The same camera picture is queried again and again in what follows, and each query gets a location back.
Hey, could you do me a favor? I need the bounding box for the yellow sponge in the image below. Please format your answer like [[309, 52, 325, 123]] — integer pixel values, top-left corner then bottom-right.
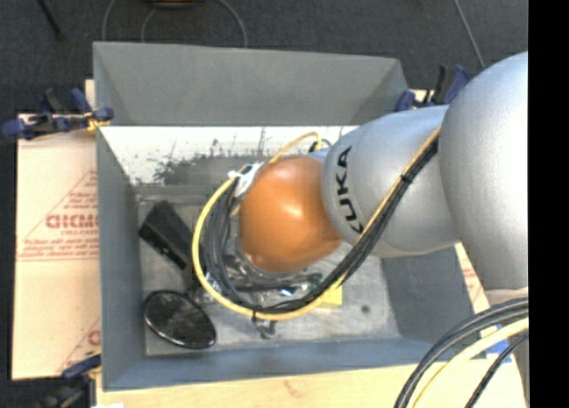
[[317, 284, 345, 308]]

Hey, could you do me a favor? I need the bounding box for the pale grey metal gripper finger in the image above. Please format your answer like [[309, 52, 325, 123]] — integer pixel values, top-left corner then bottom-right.
[[254, 316, 278, 340]]

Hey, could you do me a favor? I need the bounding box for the grey metal bin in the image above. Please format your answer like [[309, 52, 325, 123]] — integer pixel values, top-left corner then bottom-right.
[[92, 41, 485, 392]]

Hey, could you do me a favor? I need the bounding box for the brown cardboard board with red print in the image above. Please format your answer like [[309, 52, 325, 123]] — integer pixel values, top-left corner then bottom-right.
[[10, 78, 104, 381]]

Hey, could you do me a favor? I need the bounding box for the black flat block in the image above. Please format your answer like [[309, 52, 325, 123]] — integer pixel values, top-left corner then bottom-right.
[[137, 199, 197, 272]]

